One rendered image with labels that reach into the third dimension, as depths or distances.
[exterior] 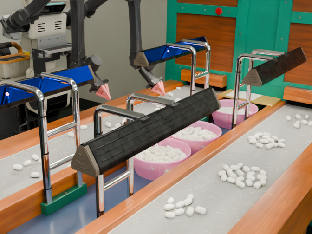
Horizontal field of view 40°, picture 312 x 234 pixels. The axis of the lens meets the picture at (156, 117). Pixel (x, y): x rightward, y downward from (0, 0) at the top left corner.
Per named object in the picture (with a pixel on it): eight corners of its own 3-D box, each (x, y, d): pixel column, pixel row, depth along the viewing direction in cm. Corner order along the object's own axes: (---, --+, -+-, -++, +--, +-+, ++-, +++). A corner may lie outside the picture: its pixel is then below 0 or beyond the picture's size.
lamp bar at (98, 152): (69, 169, 101) (68, 140, 98) (200, 104, 149) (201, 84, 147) (95, 178, 96) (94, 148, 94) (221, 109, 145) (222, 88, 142)
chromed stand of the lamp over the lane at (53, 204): (11, 199, 157) (-2, 81, 143) (52, 178, 173) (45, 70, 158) (47, 216, 147) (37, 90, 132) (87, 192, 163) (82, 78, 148)
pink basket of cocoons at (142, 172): (114, 172, 179) (113, 151, 176) (151, 151, 200) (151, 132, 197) (167, 191, 165) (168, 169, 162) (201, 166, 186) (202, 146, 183)
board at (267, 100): (218, 96, 255) (218, 94, 255) (229, 90, 267) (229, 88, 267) (271, 107, 238) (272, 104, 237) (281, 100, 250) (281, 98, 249)
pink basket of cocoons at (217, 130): (158, 156, 195) (159, 137, 192) (170, 135, 219) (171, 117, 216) (217, 163, 189) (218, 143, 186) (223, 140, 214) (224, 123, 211)
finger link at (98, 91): (119, 93, 217) (107, 79, 219) (110, 96, 211) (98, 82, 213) (113, 101, 221) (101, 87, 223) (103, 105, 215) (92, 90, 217)
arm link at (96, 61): (80, 59, 224) (69, 65, 217) (89, 44, 216) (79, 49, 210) (96, 75, 223) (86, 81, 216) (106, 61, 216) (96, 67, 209)
